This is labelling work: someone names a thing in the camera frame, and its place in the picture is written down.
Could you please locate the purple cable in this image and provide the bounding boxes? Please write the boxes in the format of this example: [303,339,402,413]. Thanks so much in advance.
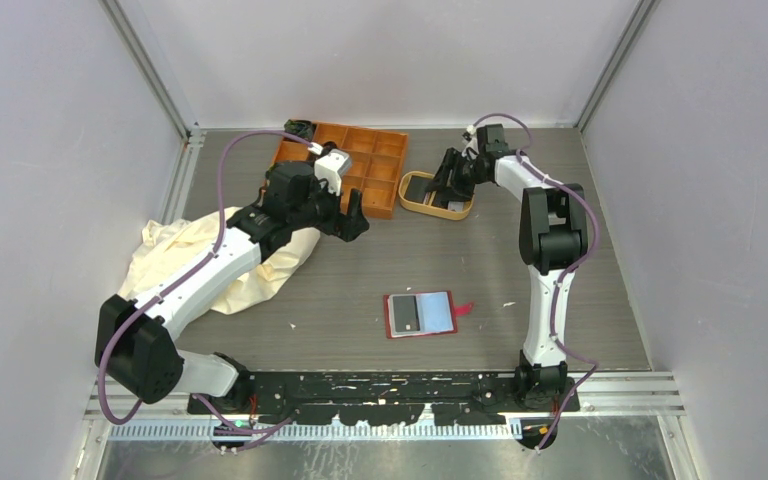
[95,130,316,453]
[463,112,603,452]

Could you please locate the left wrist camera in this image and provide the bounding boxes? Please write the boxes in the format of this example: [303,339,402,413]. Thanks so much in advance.
[308,143,352,196]

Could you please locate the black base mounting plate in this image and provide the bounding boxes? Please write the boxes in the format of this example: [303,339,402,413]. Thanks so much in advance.
[187,371,580,426]

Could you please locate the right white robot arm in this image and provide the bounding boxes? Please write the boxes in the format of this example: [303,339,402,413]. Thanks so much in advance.
[425,124,589,411]

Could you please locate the red card holder wallet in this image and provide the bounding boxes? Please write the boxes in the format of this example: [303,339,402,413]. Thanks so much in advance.
[383,290,474,339]

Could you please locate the black card in holder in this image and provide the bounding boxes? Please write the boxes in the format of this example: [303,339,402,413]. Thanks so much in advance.
[391,295,420,335]

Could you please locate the dark rolled belt top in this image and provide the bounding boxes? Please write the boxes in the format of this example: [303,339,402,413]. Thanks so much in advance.
[283,119,316,141]

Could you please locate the cream cloth bag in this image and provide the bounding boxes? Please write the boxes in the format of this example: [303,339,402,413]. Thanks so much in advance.
[118,212,321,315]

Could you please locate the orange compartment organizer tray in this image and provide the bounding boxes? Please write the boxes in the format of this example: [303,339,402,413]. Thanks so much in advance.
[259,121,410,221]

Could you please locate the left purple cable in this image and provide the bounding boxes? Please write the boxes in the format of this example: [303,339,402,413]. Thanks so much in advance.
[95,130,316,453]

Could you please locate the tan oval tray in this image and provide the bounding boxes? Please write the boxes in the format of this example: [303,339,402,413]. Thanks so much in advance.
[397,171,472,221]

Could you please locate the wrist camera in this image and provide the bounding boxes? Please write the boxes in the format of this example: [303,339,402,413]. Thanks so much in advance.
[462,124,478,156]
[308,143,352,196]

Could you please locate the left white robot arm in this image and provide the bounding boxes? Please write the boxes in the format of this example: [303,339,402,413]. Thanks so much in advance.
[95,150,369,413]

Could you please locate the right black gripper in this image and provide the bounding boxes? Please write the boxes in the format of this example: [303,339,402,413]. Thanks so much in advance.
[424,148,487,203]

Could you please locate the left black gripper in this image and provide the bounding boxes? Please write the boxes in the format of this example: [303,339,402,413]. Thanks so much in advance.
[289,171,368,242]

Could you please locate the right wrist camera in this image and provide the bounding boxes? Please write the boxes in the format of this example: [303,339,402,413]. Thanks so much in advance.
[462,124,478,156]

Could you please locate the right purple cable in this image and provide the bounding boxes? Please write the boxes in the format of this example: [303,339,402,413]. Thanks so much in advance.
[463,112,603,452]

